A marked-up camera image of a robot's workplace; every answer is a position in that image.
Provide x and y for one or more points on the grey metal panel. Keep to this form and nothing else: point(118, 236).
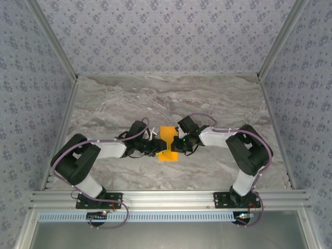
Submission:
point(166, 236)

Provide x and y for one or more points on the aluminium frame leg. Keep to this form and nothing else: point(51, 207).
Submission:
point(311, 233)
point(28, 233)

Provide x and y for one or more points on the aluminium frame post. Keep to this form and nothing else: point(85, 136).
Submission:
point(281, 39)
point(53, 39)

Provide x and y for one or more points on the orange square paper sheet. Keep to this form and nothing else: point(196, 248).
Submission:
point(167, 132)

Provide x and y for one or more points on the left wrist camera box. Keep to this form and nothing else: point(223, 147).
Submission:
point(153, 133)

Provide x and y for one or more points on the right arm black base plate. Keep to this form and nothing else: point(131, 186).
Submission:
point(220, 201)

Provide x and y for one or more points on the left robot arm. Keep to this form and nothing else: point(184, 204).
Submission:
point(77, 160)

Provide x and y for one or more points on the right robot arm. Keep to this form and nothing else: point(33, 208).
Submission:
point(249, 160)

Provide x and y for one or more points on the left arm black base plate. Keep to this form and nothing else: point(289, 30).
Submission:
point(116, 205)

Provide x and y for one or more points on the aluminium table side rail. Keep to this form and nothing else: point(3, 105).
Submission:
point(63, 129)
point(276, 129)

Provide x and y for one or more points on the aluminium table end rail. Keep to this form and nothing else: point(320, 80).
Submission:
point(168, 75)

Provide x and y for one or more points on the small black controller board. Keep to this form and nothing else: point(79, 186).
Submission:
point(94, 216)
point(241, 220)

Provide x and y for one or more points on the aluminium mounting rail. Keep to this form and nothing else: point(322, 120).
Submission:
point(166, 199)

